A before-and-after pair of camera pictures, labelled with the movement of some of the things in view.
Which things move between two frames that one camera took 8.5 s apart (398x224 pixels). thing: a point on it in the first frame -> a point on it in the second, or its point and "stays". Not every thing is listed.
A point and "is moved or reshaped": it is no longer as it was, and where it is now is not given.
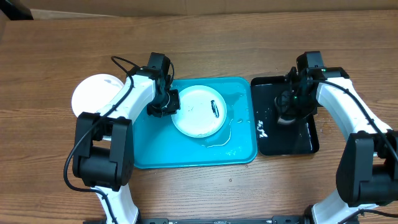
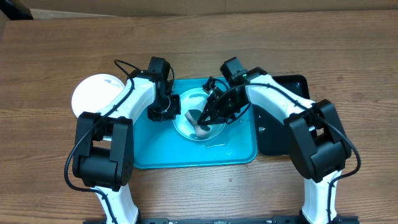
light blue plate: x=203 y=112 stays
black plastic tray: x=298 y=137 stays
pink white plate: x=93 y=92 stays
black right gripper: x=288 y=109 -> x=214 y=106
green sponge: x=285 y=121 is moved or reshaped
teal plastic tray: x=236 y=142 stays
